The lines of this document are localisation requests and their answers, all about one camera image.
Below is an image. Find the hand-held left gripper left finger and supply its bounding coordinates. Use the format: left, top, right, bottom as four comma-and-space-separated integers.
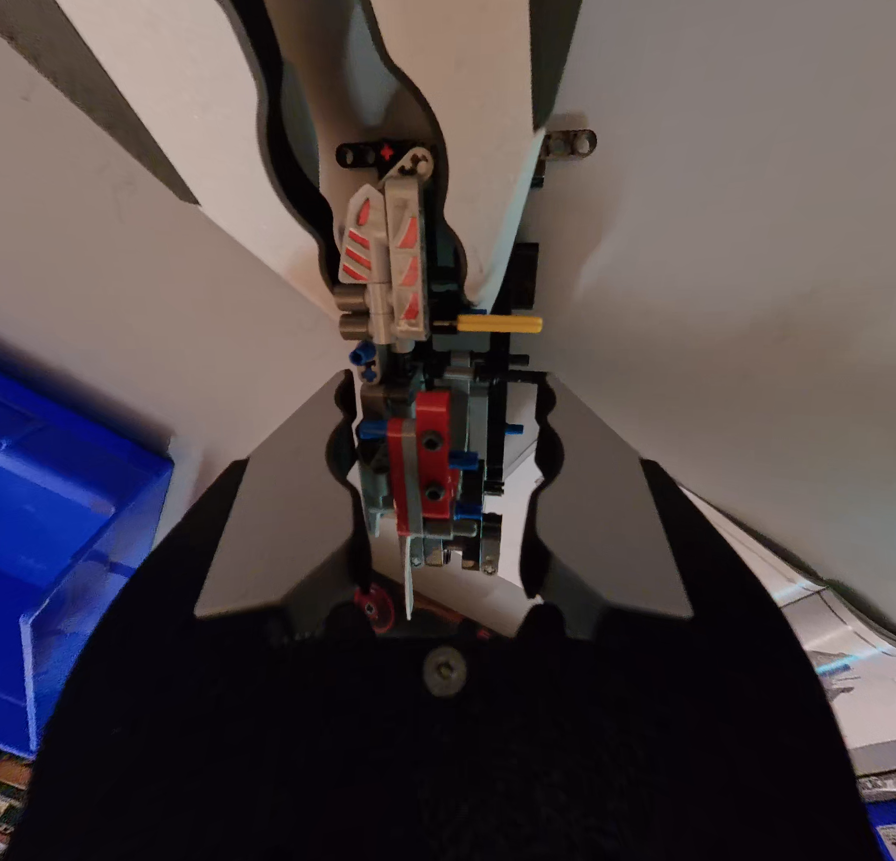
193, 370, 375, 620

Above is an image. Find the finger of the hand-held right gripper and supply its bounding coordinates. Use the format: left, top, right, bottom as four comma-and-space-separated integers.
0, 0, 354, 319
352, 0, 595, 310

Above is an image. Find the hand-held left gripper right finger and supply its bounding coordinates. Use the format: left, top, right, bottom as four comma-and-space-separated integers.
519, 373, 695, 639

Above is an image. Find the blue storage bin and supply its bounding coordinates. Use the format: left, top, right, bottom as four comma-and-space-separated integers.
0, 364, 176, 760

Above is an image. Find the toy brick vehicle model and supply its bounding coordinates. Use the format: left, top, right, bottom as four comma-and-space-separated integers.
335, 129, 597, 620

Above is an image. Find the white instruction booklet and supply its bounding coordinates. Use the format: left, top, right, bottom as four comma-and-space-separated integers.
682, 486, 896, 802

